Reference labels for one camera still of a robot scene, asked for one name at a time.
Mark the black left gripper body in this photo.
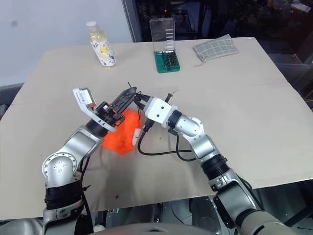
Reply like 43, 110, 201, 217
94, 100, 126, 127

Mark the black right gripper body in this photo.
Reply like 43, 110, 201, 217
140, 97, 152, 114

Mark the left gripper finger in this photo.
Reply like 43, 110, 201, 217
121, 92, 137, 115
111, 88, 136, 112

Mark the orange fabric pouch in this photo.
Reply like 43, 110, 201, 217
101, 82, 144, 156

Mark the white printed tube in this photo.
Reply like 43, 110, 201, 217
133, 128, 142, 148

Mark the green screwdriver bit case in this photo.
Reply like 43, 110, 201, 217
149, 17, 181, 74

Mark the clear bottle with yellow drink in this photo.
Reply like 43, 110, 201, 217
86, 21, 117, 68

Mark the grey checked cloth pouch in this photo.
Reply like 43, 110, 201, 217
192, 34, 239, 68

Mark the grey side shelf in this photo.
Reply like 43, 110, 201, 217
0, 83, 25, 120

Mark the dark rounded shape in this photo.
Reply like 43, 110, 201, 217
189, 195, 221, 233

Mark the grey robot torso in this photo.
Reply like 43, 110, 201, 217
92, 221, 221, 235

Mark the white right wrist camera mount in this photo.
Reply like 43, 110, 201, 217
144, 97, 178, 128

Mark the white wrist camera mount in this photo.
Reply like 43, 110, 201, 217
144, 97, 178, 128
72, 86, 118, 133

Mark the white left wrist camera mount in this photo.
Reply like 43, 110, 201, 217
72, 86, 118, 133

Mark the grey window frame pillar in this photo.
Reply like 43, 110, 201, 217
121, 0, 141, 43

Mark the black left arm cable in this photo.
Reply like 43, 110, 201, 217
77, 154, 95, 235

